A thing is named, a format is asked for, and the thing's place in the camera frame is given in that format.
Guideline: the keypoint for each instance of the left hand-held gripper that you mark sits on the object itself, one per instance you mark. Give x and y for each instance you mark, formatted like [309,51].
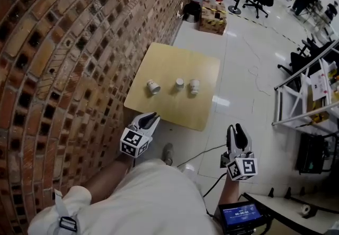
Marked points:
[131,141]

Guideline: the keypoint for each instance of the cardboard box with striped tape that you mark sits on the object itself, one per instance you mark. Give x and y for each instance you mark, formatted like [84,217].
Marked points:
[213,21]

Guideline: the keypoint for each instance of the person's right forearm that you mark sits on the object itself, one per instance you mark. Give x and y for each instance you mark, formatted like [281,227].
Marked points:
[228,194]

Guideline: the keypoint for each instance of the white side table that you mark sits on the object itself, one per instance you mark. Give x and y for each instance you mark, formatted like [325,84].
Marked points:
[280,210]

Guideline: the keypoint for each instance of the person's left forearm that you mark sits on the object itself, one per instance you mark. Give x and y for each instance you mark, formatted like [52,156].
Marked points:
[108,181]

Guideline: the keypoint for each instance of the black handheld monitor screen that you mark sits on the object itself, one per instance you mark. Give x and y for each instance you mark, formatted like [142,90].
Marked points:
[238,215]

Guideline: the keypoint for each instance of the white tape roll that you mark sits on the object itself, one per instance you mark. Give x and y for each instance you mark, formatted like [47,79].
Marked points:
[306,210]

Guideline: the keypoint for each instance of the white paper cup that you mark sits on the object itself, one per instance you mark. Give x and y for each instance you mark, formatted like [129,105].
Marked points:
[194,86]
[153,87]
[179,84]

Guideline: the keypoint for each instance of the black waste bin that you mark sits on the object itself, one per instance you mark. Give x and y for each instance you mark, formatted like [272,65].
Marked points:
[192,13]

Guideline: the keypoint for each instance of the person's grey shoe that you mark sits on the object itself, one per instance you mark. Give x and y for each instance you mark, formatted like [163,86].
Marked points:
[167,153]

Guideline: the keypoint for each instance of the person's white shirt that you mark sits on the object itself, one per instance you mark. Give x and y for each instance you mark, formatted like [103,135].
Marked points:
[145,202]

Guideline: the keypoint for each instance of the white paper sign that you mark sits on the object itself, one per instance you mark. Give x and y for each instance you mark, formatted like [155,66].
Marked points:
[319,84]

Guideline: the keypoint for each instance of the white metal shelf rack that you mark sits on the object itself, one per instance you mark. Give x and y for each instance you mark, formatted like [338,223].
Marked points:
[277,107]

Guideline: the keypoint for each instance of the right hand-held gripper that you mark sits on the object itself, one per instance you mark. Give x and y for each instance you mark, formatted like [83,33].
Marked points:
[243,169]

